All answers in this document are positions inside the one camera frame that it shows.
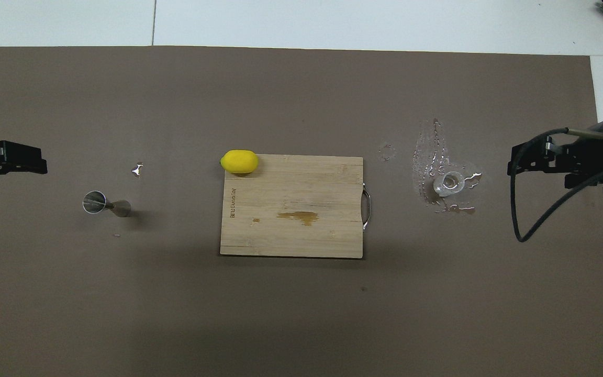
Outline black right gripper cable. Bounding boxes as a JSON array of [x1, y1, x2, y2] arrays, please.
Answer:
[[509, 127, 603, 258]]

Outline brown table mat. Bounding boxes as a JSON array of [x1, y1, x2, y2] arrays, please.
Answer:
[[0, 46, 603, 377]]

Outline small clear glass cup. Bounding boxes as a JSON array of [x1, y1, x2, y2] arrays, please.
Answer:
[[433, 170, 465, 198]]

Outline wooden cutting board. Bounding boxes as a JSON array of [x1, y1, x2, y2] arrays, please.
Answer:
[[220, 154, 372, 259]]

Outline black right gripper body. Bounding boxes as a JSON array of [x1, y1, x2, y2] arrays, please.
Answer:
[[564, 137, 603, 190]]

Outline steel double jigger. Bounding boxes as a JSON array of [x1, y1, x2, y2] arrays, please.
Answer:
[[82, 191, 132, 218]]

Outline yellow lemon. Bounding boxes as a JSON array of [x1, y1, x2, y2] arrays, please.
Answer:
[[220, 150, 259, 174]]

